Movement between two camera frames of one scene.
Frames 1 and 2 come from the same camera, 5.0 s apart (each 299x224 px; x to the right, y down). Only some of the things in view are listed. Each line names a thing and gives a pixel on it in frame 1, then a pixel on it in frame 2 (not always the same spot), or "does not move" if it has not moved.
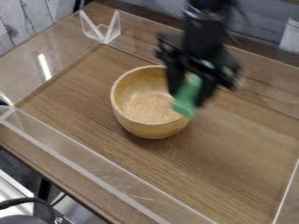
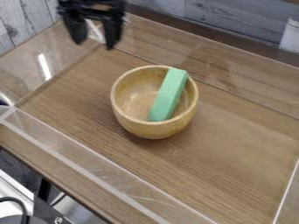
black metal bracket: [48, 213] does not move
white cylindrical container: [289, 39] does not move
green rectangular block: [185, 99] -> [169, 89]
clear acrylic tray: [172, 117] does not move
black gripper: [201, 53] -> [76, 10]
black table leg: [43, 190] does not move
